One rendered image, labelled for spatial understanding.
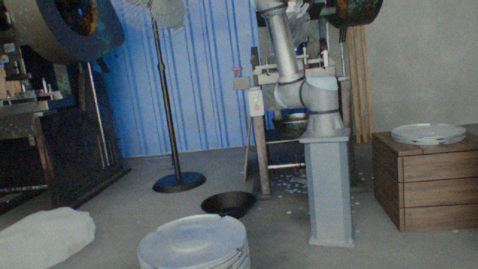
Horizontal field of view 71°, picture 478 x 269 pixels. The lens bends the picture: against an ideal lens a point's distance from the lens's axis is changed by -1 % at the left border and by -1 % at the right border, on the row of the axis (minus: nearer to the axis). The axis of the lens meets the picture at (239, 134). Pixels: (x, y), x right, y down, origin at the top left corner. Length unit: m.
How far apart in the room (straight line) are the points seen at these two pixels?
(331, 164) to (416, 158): 0.34
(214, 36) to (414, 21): 1.82
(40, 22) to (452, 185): 2.14
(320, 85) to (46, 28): 1.52
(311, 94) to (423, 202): 0.64
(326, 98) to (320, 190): 0.36
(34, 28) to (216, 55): 1.64
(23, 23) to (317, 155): 1.70
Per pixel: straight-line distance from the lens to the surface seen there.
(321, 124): 1.33
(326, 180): 1.38
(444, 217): 1.63
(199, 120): 3.32
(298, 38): 2.00
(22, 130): 2.46
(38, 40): 2.26
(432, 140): 1.57
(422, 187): 1.54
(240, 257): 0.90
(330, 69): 2.02
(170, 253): 0.91
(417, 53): 3.57
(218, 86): 3.26
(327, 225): 1.45
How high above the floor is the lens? 0.73
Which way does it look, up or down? 10 degrees down
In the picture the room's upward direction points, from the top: 7 degrees counter-clockwise
